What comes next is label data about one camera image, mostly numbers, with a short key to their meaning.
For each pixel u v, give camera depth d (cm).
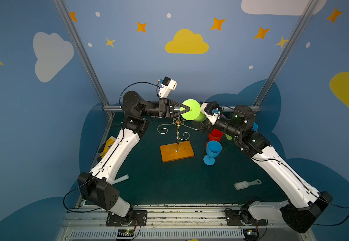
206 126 56
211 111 49
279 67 91
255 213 63
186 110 52
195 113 51
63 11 70
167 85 52
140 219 74
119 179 86
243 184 85
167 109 52
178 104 53
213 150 85
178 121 75
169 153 96
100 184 40
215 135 87
